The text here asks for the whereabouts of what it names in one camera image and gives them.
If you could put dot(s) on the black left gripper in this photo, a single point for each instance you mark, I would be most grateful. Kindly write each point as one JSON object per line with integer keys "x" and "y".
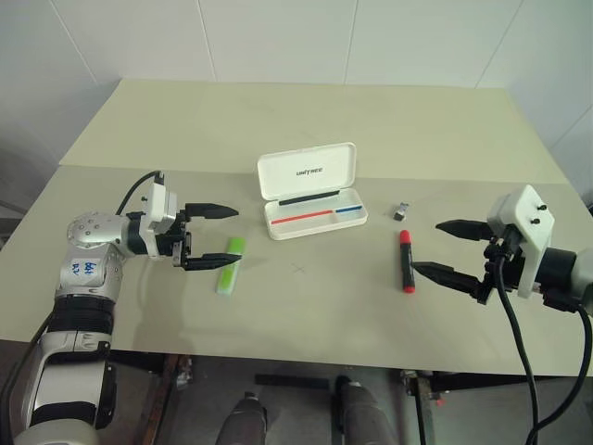
{"x": 178, "y": 243}

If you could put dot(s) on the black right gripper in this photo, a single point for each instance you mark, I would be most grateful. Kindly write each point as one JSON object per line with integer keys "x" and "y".
{"x": 507, "y": 269}

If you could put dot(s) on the red black whiteboard marker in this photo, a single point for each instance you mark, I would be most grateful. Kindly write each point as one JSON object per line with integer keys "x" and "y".
{"x": 407, "y": 264}

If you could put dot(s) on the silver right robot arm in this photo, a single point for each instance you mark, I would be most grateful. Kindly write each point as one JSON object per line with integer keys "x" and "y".
{"x": 565, "y": 269}

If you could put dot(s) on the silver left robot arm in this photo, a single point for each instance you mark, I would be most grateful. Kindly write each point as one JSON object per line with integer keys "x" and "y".
{"x": 88, "y": 278}

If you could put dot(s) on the white plastic pencil case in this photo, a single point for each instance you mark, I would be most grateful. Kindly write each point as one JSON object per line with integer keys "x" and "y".
{"x": 306, "y": 174}

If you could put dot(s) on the light green flat bar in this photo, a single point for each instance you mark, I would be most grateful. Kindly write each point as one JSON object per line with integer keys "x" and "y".
{"x": 228, "y": 278}

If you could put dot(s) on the small grey black eraser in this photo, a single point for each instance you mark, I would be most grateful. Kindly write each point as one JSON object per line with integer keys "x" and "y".
{"x": 401, "y": 211}

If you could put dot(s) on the rusty metal table leg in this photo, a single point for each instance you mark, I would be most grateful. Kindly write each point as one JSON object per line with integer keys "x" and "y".
{"x": 422, "y": 408}
{"x": 164, "y": 398}

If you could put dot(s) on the dark grey rounded shape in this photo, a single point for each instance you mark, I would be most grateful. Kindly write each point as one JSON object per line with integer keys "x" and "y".
{"x": 243, "y": 419}
{"x": 363, "y": 412}

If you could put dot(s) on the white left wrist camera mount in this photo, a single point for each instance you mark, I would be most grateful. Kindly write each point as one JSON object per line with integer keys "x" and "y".
{"x": 162, "y": 204}

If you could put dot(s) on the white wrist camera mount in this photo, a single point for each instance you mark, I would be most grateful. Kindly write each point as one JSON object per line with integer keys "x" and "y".
{"x": 162, "y": 204}
{"x": 530, "y": 222}

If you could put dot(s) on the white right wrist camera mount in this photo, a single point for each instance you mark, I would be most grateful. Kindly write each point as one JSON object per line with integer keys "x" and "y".
{"x": 530, "y": 222}

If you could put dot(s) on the black table frame bar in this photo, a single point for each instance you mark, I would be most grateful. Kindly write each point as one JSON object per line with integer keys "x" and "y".
{"x": 139, "y": 359}

